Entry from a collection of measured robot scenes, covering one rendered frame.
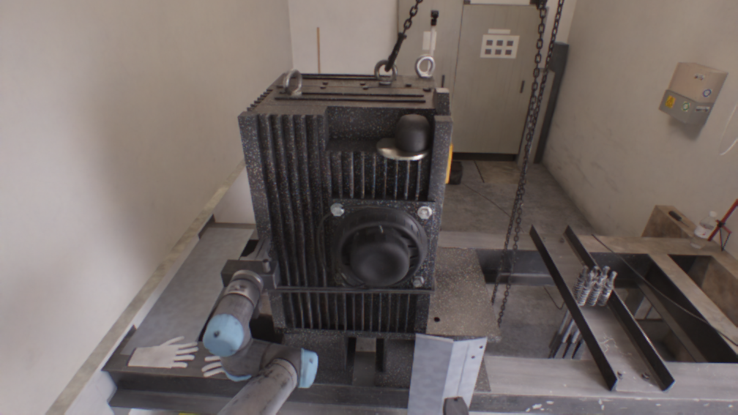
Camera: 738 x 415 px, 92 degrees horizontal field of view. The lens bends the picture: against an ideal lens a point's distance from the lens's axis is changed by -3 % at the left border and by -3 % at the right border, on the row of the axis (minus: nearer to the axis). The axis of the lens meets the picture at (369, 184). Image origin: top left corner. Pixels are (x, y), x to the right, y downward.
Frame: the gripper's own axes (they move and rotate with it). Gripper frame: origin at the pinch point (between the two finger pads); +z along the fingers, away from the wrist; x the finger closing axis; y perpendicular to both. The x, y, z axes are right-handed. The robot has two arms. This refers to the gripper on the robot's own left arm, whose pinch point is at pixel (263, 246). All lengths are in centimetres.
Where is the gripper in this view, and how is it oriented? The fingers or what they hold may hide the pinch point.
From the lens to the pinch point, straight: 105.9
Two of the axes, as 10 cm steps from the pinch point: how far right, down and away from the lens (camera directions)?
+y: 0.1, -8.7, -4.9
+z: 0.4, -4.9, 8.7
